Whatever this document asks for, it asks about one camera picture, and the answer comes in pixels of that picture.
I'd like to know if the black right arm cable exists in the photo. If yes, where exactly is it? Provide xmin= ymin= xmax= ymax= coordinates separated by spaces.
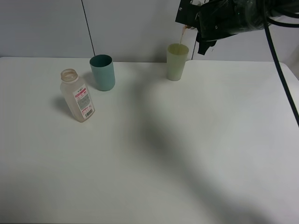
xmin=263 ymin=0 xmax=299 ymax=128

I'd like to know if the clear plastic drink bottle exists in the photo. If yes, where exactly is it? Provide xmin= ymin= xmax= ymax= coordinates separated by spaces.
xmin=60 ymin=69 xmax=95 ymax=123

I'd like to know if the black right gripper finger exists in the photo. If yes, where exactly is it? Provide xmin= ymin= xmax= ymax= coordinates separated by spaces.
xmin=198 ymin=39 xmax=217 ymax=55
xmin=175 ymin=0 xmax=203 ymax=29

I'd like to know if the teal plastic cup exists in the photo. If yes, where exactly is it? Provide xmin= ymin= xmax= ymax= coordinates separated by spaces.
xmin=89 ymin=55 xmax=115 ymax=91

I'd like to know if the blue sleeved paper cup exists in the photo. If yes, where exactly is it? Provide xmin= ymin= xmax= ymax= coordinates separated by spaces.
xmin=183 ymin=25 xmax=197 ymax=32

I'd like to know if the pale green plastic cup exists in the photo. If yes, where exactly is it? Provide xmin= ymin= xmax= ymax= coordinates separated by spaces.
xmin=167 ymin=43 xmax=189 ymax=81

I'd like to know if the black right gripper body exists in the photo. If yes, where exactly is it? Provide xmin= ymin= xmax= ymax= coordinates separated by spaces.
xmin=195 ymin=0 xmax=269 ymax=42

